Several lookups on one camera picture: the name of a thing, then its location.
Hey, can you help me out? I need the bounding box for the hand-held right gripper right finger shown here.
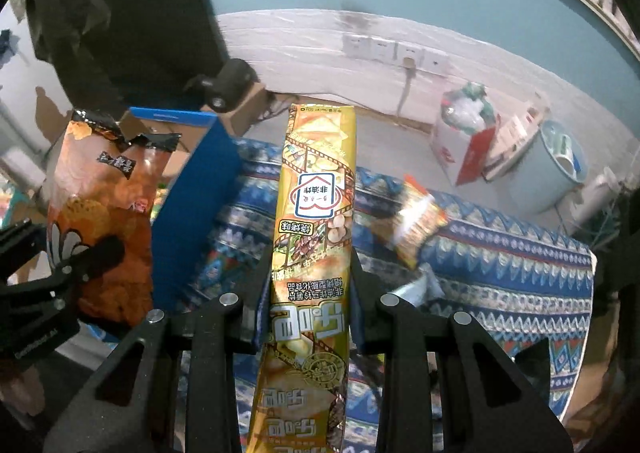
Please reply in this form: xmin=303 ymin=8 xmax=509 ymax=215
xmin=349 ymin=248 xmax=576 ymax=453

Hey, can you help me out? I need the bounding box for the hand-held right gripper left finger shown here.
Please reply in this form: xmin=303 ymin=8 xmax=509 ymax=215
xmin=42 ymin=253 xmax=273 ymax=453

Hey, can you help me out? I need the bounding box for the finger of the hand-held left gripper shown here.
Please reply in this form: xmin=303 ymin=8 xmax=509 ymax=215
xmin=30 ymin=235 xmax=126 ymax=306
xmin=0 ymin=220 xmax=49 ymax=284

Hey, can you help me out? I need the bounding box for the orange bag with white figure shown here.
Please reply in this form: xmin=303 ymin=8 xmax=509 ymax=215
xmin=46 ymin=108 xmax=183 ymax=330

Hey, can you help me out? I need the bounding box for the long yellow snack packet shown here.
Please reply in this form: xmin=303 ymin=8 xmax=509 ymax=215
xmin=245 ymin=103 xmax=359 ymax=453

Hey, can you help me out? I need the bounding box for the blue cardboard box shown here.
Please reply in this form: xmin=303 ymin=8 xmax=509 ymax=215
xmin=120 ymin=106 xmax=242 ymax=315

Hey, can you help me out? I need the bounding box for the silver black snack packet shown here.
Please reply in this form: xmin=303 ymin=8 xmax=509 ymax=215
xmin=392 ymin=265 xmax=445 ymax=309

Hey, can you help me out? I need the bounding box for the small orange white-striped packet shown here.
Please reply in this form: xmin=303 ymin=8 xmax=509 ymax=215
xmin=385 ymin=175 xmax=451 ymax=270

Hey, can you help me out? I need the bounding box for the blue patterned blanket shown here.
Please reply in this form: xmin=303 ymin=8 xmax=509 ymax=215
xmin=175 ymin=138 xmax=598 ymax=453

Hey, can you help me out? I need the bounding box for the small brown cardboard box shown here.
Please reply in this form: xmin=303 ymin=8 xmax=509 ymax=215
xmin=200 ymin=82 xmax=271 ymax=137

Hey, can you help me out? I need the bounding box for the red and white bag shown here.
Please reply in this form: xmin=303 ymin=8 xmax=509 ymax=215
xmin=431 ymin=82 xmax=501 ymax=187

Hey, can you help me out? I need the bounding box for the black round device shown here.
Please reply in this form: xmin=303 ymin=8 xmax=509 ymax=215
xmin=185 ymin=58 xmax=256 ymax=113

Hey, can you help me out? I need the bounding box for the light blue bin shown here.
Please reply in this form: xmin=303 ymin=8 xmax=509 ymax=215
xmin=507 ymin=120 xmax=589 ymax=214

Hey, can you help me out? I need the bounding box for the white paper bag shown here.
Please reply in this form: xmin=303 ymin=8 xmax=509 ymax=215
xmin=482 ymin=93 xmax=551 ymax=182

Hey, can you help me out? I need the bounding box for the black cloth cover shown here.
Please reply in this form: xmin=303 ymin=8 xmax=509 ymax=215
xmin=25 ymin=0 xmax=227 ymax=110

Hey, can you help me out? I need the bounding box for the white kettle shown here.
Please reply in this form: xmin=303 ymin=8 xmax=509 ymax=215
xmin=575 ymin=167 xmax=622 ymax=235

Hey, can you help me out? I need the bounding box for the grey power cable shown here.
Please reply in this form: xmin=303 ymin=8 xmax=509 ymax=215
xmin=395 ymin=58 xmax=419 ymax=125

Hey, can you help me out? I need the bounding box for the white wall outlet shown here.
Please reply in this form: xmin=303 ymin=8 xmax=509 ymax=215
xmin=342 ymin=33 xmax=371 ymax=59
xmin=370 ymin=38 xmax=399 ymax=64
xmin=397 ymin=44 xmax=425 ymax=69
xmin=423 ymin=50 xmax=450 ymax=76

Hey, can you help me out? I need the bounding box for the white wall shelf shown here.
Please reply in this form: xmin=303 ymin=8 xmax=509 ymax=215
xmin=525 ymin=0 xmax=640 ymax=60

